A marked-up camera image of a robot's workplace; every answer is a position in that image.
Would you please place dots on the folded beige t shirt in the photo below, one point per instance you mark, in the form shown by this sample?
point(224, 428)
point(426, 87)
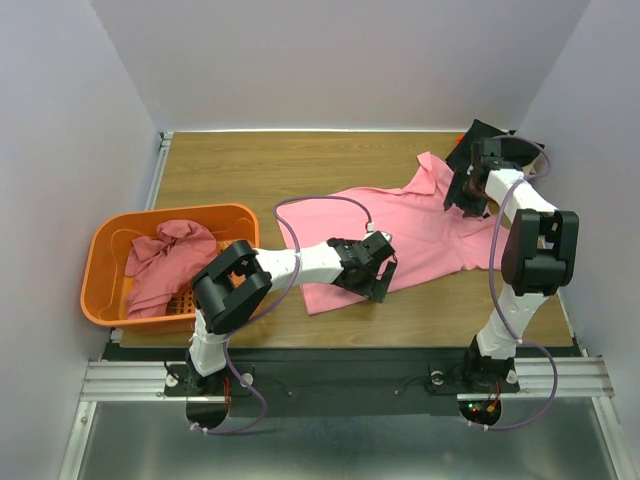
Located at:
point(531, 170)

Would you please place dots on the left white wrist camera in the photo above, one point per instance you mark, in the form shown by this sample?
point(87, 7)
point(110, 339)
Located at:
point(370, 230)

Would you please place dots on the light pink t shirt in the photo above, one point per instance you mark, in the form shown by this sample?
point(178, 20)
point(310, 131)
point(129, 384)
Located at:
point(429, 242)

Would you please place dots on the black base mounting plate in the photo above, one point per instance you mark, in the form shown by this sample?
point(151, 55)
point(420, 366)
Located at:
point(324, 382)

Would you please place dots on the folded black t shirt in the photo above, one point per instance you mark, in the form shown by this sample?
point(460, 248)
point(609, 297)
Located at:
point(515, 153)

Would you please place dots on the aluminium frame rail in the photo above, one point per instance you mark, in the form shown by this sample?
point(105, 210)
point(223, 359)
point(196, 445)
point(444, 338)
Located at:
point(121, 374)

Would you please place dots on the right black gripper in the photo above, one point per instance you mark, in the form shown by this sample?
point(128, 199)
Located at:
point(461, 192)

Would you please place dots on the dusty rose shirt in basket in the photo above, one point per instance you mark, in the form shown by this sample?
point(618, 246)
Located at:
point(162, 265)

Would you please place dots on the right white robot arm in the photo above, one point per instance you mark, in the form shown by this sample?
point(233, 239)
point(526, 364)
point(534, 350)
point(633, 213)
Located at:
point(537, 259)

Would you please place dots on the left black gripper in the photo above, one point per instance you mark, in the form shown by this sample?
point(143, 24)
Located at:
point(374, 289)

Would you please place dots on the orange plastic basket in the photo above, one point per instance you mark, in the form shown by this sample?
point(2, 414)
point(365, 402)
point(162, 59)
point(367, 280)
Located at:
point(105, 285)

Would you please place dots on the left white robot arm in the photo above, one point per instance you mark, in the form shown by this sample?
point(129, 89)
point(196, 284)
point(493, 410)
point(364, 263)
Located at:
point(227, 292)

